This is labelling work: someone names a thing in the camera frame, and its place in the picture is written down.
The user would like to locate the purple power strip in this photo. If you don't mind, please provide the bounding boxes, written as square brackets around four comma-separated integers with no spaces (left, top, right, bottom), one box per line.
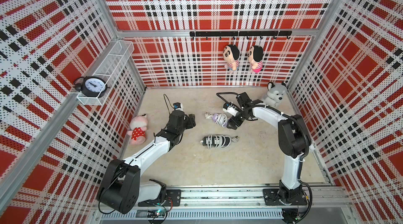
[212,113,228,127]

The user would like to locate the white power strip cord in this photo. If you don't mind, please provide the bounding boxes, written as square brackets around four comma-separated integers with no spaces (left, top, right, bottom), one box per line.
[204,112,229,128]

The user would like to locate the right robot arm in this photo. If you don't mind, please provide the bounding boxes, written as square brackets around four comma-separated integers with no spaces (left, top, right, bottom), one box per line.
[224,93,313,205]

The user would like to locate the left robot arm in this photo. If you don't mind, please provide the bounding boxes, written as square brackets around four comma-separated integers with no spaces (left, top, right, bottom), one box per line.
[96,109,196,214]

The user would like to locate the grey white husky plush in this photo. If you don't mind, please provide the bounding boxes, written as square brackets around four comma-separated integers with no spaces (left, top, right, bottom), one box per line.
[261,82,287,108]

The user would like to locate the pink plush red dress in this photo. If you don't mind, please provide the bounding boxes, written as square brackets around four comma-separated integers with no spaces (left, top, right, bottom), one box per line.
[127,114,148,145]

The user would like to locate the pink skirt hanging doll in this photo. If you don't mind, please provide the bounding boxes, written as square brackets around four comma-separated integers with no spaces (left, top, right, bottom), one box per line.
[247,45,263,73]

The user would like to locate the blue shorts hanging doll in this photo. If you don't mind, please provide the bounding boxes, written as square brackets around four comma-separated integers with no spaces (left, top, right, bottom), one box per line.
[222,44,240,71]

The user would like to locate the green circuit board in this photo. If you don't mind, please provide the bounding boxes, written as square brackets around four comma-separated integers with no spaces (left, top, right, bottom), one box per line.
[135,209,167,219]

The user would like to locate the black alarm clock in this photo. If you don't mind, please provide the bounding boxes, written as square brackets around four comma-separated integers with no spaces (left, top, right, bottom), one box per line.
[73,76,108,98]

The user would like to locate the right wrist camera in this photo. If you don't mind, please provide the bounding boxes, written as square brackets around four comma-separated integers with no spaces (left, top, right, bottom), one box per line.
[222,103,240,116]

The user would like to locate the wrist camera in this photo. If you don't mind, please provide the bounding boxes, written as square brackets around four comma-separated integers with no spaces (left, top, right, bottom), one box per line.
[173,102,183,111]
[222,103,240,116]

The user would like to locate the black power strip with cord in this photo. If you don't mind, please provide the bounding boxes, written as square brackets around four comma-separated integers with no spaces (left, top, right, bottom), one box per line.
[200,135,239,149]

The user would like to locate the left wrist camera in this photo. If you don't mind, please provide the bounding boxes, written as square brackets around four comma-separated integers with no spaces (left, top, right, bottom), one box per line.
[173,102,183,111]

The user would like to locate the black hook rail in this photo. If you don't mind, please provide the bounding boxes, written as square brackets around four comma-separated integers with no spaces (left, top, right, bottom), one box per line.
[190,30,292,38]

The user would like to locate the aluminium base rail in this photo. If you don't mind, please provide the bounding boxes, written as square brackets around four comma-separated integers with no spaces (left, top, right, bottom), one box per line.
[89,185,357,224]

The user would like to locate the white wire shelf basket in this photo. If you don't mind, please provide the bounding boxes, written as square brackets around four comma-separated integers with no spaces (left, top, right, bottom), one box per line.
[77,40,134,106]

